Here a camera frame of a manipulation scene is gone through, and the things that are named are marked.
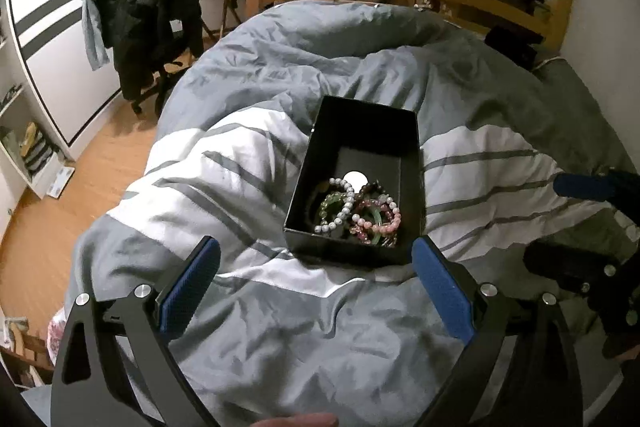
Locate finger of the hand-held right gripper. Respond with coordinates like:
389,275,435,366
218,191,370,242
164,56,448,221
554,169,640,220
523,241,640,360

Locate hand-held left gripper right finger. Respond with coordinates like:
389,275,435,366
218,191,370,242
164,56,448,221
411,235,583,427

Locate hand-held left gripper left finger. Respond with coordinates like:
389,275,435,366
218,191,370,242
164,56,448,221
50,237,222,427

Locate pink bead bracelet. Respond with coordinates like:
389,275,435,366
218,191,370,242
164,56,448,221
351,198,403,239

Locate green jade bangle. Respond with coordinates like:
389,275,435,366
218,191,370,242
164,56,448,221
357,202,396,241

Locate dark bead bracelet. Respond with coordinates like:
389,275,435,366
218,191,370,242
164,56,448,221
357,179,389,204

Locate white bead bracelet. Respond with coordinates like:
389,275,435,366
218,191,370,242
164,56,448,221
315,177,357,236

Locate olive green bead bracelet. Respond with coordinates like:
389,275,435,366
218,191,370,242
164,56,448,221
320,192,351,229

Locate black rectangular box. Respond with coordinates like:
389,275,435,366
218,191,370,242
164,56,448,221
283,95,426,268

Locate person's left hand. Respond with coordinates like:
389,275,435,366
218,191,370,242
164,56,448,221
255,412,340,427

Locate grey bed sheet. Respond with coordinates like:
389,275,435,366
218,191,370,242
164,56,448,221
532,56,637,180

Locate grey white striped duvet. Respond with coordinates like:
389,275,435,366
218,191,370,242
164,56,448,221
47,0,631,427

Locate black cloth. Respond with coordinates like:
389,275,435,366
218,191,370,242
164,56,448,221
484,26,544,70

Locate white bathroom scale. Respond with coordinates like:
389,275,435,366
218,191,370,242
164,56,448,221
48,164,76,199

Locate white open shelf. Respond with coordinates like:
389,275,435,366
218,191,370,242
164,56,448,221
0,82,76,200

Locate black office chair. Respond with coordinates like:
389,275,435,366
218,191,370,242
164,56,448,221
131,21,202,116

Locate black puffer jacket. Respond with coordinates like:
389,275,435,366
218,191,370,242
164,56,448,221
102,0,203,101

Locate light blue shirt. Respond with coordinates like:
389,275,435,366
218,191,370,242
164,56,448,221
81,0,119,72

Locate wooden folding table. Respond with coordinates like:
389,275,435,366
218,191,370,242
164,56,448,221
192,0,242,42

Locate white sliding wardrobe doors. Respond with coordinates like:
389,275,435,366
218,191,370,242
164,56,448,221
7,0,176,148

